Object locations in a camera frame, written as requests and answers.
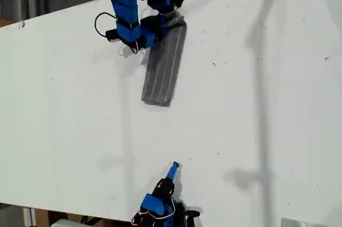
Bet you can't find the brown cardboard box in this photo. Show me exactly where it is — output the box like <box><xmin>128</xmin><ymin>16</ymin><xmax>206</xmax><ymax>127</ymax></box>
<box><xmin>34</xmin><ymin>208</ymin><xmax>50</xmax><ymax>227</ymax></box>

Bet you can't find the black camera box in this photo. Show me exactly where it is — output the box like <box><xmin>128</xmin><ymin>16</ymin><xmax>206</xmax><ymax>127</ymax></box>
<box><xmin>184</xmin><ymin>209</ymin><xmax>201</xmax><ymax>227</ymax></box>
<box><xmin>105</xmin><ymin>29</ymin><xmax>119</xmax><ymax>43</ymax></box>

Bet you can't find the black camera cable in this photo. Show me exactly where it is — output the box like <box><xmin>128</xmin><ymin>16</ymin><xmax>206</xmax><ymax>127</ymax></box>
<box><xmin>94</xmin><ymin>11</ymin><xmax>118</xmax><ymax>37</ymax></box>

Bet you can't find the grey striped towel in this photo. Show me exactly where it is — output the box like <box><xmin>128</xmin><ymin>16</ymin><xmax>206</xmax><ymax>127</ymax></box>
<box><xmin>141</xmin><ymin>10</ymin><xmax>188</xmax><ymax>108</ymax></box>

